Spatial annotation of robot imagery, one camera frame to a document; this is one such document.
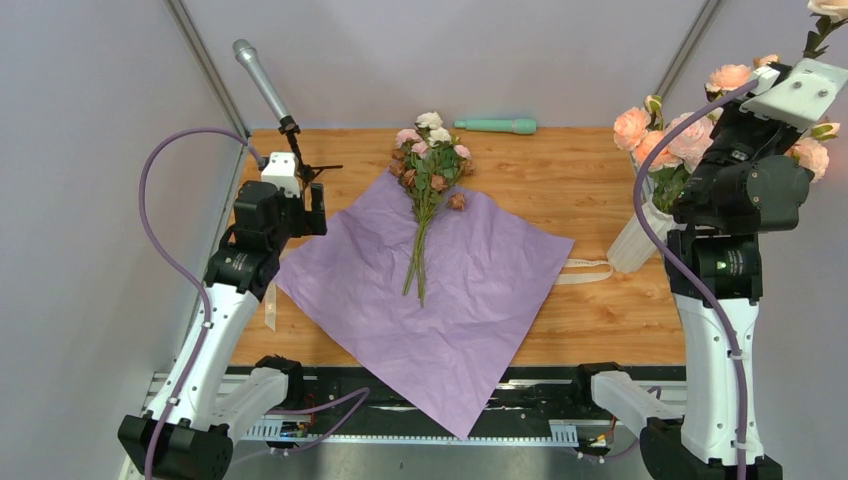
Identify peach artificial roses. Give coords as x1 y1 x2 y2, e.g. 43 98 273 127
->
613 55 840 217

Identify purple cable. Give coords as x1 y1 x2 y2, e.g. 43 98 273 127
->
137 127 371 480
632 78 763 480

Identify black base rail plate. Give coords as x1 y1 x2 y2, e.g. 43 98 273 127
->
283 367 612 436

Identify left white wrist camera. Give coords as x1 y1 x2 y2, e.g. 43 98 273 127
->
260 152 302 198

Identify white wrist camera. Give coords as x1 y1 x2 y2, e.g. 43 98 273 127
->
739 58 847 132
260 152 302 198

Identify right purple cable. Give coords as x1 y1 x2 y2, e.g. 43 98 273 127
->
632 78 763 480

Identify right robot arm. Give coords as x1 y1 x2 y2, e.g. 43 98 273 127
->
570 98 813 479

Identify pink and purple wrapping paper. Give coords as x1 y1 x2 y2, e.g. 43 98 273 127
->
275 173 574 438

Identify white ribbed vase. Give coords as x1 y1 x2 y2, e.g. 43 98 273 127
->
607 201 677 274

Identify pink flower bouquet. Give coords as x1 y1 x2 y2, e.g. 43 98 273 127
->
389 111 475 303

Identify teal cylindrical handle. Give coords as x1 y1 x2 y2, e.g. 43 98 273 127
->
453 118 537 135

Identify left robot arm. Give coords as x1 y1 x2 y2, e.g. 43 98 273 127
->
118 181 327 479

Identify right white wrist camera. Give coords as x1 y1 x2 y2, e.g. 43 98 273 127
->
739 58 847 132

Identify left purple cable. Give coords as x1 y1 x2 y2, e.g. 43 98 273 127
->
137 127 371 480

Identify silver microphone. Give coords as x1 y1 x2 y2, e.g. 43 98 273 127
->
232 39 296 132

